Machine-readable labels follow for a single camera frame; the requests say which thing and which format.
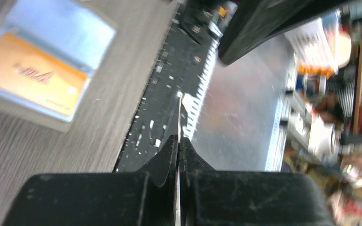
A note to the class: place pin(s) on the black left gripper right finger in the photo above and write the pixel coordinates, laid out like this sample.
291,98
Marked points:
242,198

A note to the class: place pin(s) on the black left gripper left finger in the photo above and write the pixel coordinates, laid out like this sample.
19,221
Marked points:
146,197

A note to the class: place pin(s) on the taupe leather card holder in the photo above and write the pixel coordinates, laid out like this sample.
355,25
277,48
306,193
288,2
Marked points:
49,53

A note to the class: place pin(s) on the gold credit card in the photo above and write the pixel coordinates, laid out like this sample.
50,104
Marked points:
178,156
28,72

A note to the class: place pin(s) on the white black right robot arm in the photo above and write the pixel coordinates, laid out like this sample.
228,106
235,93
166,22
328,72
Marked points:
256,21

